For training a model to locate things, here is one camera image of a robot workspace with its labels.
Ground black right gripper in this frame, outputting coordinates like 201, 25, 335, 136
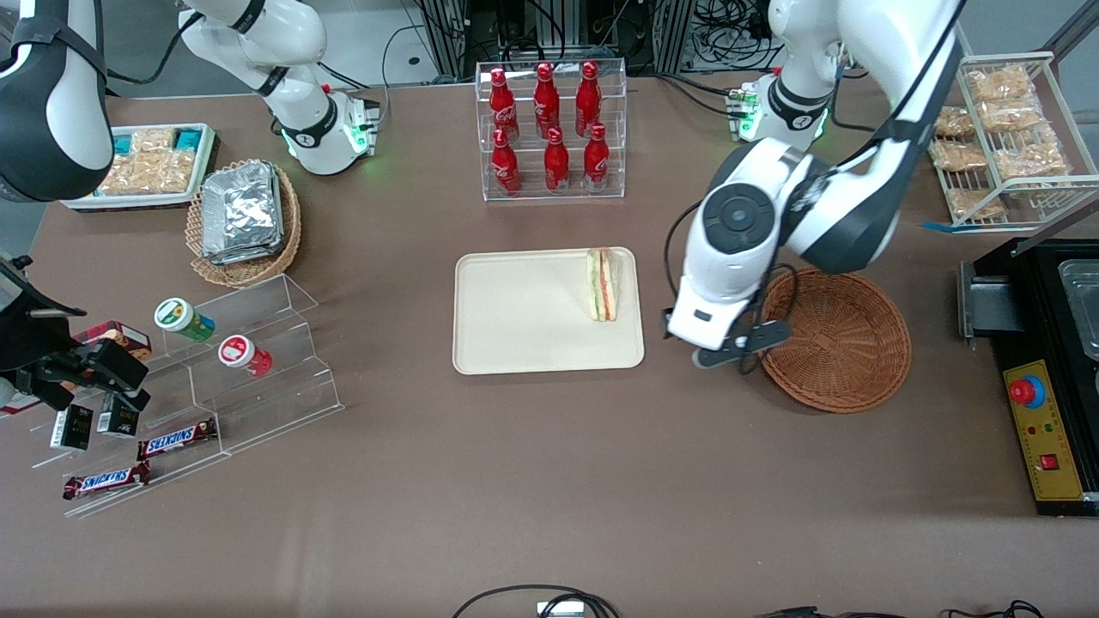
0, 288, 153, 415

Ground triangle sandwich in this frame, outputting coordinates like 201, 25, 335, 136
585, 246, 622, 324

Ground beige plastic tray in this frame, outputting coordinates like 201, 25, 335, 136
452, 246, 646, 377

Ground brown round wicker basket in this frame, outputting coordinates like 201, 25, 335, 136
756, 264, 914, 415

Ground white rectangular snack tray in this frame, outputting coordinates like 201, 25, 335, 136
60, 122, 219, 214

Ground light oval wicker basket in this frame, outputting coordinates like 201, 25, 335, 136
185, 158, 304, 289

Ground small black box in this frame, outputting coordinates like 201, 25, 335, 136
96, 392, 141, 439
49, 403, 94, 452

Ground red-brown chocolate box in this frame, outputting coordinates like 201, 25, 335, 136
72, 320, 154, 362

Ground brown Snickers bar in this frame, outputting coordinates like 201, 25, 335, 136
61, 461, 153, 501
137, 417, 219, 462

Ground green lidded cup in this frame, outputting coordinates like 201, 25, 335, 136
154, 297, 217, 343

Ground red lidded cup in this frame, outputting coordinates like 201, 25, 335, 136
216, 334, 274, 378

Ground red cola bottle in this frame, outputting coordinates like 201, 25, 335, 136
543, 126, 571, 193
583, 122, 611, 191
490, 128, 522, 195
574, 60, 603, 138
489, 68, 521, 143
533, 61, 562, 139

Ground clear acrylic stepped stand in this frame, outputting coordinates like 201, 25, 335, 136
29, 272, 345, 519

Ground clear acrylic bottle rack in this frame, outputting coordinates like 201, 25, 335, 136
476, 58, 628, 203

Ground silver foil packet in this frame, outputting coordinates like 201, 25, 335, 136
206, 239, 290, 267
201, 161, 285, 256

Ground clear bag of crackers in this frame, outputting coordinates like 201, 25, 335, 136
129, 128, 178, 156
97, 151, 198, 197

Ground grey metal block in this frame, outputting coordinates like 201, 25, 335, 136
958, 261, 1028, 341

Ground clear bag of fried snacks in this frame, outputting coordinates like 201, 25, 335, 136
933, 106, 976, 139
965, 64, 1036, 105
931, 138, 989, 173
991, 129, 1071, 180
978, 98, 1052, 135
948, 187, 1007, 221

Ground red emergency stop button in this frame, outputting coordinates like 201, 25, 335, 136
1008, 374, 1047, 410

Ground black machine housing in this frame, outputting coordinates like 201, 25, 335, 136
958, 235, 1099, 518

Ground yellow control panel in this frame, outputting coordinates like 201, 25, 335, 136
1002, 358, 1085, 502

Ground steel pan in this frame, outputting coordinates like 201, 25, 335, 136
1057, 257, 1099, 363

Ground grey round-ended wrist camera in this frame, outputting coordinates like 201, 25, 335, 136
691, 320, 794, 372

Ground black camera cable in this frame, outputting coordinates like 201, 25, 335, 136
663, 0, 971, 377

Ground aluminium frame post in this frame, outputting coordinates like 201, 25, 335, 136
419, 0, 470, 80
651, 0, 697, 76

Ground tangled black cables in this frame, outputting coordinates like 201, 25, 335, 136
687, 0, 778, 71

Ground black cable bundle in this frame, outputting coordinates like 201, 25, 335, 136
452, 585, 621, 618
754, 599, 1047, 618

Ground white wire rack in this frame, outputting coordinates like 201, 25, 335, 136
926, 51, 1099, 232

